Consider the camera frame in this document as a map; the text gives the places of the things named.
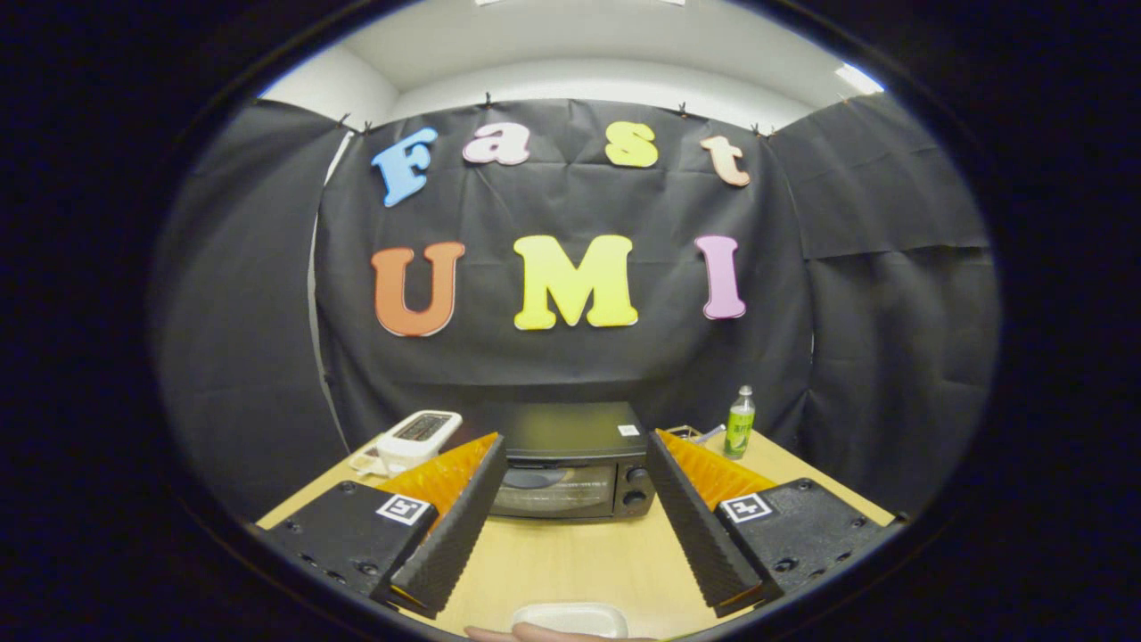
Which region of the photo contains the small ceiling light panel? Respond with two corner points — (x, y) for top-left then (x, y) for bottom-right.
(835, 62), (885, 96)

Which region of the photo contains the white pop-up toaster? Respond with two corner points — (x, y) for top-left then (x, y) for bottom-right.
(376, 410), (464, 473)

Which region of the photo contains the green drink bottle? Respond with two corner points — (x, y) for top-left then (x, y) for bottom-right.
(724, 385), (757, 460)

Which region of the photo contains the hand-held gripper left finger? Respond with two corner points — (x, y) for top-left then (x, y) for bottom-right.
(254, 432), (507, 621)

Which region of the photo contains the black toaster oven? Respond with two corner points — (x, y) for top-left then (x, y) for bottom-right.
(486, 401), (658, 521)

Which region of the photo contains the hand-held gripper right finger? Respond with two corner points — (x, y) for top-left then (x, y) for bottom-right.
(645, 429), (910, 619)

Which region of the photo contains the white plate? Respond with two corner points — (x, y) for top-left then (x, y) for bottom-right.
(511, 603), (629, 639)

